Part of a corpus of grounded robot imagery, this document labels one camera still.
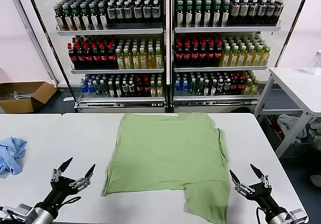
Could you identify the silver metal rods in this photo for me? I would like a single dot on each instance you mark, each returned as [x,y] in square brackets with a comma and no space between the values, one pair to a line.
[21,95]

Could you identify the small dark bottle white label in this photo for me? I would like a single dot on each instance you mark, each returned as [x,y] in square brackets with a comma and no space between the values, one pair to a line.
[124,89]
[220,87]
[227,87]
[131,89]

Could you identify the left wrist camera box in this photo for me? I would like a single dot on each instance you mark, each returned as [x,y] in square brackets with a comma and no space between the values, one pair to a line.
[21,210]

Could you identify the crumpled light blue garment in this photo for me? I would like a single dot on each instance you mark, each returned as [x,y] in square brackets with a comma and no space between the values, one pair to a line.
[10,156]

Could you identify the open cardboard box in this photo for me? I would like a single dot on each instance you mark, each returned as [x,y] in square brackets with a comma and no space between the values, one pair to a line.
[15,106]

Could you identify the dark red cloth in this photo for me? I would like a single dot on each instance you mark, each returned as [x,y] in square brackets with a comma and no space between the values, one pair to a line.
[277,128]

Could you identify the dark bottle beige label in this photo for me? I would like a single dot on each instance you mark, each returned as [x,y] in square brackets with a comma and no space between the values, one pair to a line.
[235,11]
[244,11]

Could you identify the clear plastic jar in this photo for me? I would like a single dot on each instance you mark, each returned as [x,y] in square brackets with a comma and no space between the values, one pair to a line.
[314,63]

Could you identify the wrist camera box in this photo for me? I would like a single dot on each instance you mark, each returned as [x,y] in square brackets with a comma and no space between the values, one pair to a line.
[21,210]
[298,214]

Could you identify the glass cabinet door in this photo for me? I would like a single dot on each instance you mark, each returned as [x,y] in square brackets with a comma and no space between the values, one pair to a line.
[40,33]
[293,20]

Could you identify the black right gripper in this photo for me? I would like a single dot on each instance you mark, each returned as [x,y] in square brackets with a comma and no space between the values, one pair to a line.
[263,196]

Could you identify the pale green cloth pile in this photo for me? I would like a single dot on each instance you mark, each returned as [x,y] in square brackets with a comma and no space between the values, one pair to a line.
[315,129]

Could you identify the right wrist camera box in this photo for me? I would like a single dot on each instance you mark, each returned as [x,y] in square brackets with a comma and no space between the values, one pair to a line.
[298,214]

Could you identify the white paper scrap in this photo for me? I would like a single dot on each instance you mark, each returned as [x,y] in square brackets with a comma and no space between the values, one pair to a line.
[69,99]

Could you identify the beverage display cabinet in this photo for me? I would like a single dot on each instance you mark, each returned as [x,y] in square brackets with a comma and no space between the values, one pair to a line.
[110,30]
[225,28]

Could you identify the small blue drink bottle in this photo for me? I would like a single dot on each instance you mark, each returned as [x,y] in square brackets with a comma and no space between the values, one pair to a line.
[177,88]
[185,88]
[84,89]
[91,89]

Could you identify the small yellow drink bottle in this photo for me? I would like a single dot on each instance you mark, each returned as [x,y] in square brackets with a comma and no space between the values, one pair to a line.
[159,89]
[153,89]
[247,87]
[254,87]

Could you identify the dark bottle green cap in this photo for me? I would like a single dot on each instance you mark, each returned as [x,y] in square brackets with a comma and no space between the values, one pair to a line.
[76,17]
[84,16]
[67,17]
[59,18]
[180,14]
[93,16]
[225,14]
[189,14]
[217,14]
[207,14]
[198,14]
[102,16]

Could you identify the cola bottle red cap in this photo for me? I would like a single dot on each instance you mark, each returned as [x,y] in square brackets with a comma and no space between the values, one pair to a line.
[218,54]
[202,54]
[88,55]
[95,55]
[211,54]
[111,55]
[194,54]
[80,55]
[179,54]
[187,54]
[103,55]
[72,55]

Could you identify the white shoe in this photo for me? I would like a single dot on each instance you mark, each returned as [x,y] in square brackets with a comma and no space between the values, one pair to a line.
[316,179]

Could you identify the dark bottle black-white label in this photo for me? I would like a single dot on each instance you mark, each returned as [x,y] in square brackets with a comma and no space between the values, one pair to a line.
[111,11]
[156,10]
[120,10]
[261,11]
[279,11]
[138,10]
[128,10]
[270,11]
[147,10]
[253,11]

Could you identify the grey white cloth pile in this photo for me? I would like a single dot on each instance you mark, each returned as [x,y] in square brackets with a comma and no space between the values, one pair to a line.
[288,122]

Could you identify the white side table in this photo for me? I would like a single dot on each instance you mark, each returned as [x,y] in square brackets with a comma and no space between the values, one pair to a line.
[296,88]

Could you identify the small cola bottle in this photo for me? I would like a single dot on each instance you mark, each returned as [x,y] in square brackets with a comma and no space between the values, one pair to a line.
[234,86]
[146,88]
[240,86]
[139,88]

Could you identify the light green t-shirt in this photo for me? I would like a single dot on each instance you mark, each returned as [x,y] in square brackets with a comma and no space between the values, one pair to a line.
[163,153]

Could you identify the grey storage bin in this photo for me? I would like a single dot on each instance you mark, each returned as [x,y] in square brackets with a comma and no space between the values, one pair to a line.
[298,150]

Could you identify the small dark bottle white cap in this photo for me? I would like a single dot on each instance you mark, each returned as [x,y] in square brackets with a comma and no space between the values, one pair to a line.
[118,89]
[206,88]
[111,89]
[213,88]

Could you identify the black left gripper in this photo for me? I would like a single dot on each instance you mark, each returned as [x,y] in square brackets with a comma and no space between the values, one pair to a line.
[60,191]

